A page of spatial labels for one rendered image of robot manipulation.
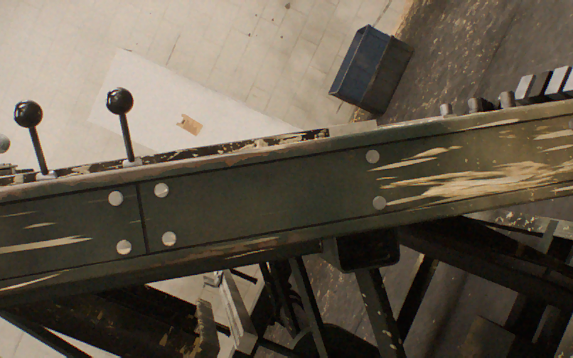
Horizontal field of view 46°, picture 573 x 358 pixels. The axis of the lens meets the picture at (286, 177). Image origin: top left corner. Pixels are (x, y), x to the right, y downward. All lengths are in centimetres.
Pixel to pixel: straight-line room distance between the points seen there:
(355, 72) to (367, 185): 473
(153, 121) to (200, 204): 434
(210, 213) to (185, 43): 572
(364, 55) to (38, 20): 297
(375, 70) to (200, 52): 176
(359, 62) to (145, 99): 170
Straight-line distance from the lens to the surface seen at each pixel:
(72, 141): 660
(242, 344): 169
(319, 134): 169
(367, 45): 550
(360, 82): 547
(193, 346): 237
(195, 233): 73
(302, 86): 646
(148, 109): 505
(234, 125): 503
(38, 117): 95
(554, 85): 135
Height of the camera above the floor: 133
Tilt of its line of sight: 9 degrees down
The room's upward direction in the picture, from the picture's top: 66 degrees counter-clockwise
